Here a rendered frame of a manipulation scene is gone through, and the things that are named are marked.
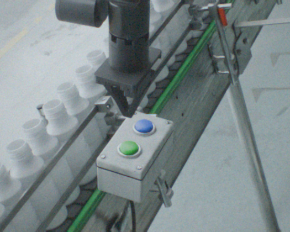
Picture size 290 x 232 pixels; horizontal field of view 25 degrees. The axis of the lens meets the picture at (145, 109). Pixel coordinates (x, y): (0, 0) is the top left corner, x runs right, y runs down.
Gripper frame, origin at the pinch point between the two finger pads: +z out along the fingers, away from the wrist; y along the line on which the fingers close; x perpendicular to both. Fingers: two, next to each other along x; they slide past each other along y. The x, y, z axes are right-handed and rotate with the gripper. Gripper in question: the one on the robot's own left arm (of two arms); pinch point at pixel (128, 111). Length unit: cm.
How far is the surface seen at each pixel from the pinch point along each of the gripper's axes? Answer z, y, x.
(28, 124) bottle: 9.8, -1.0, -19.1
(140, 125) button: 6.8, -5.6, -0.2
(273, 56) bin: 48, -100, 4
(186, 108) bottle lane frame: 30, -41, -4
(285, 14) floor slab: 134, -282, -23
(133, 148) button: 6.9, 0.3, 1.2
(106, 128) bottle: 19.1, -15.7, -11.6
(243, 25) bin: 27, -79, -2
